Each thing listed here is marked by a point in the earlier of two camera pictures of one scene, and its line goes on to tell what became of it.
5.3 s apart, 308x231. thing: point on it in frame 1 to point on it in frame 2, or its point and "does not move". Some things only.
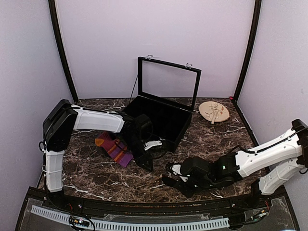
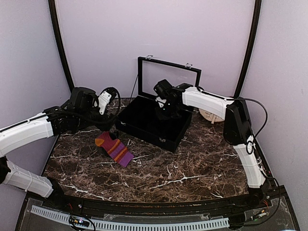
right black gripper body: [203, 183] to [169, 108]
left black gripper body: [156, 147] to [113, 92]
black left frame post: [52, 7] does not move
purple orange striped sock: [118, 150] does not move
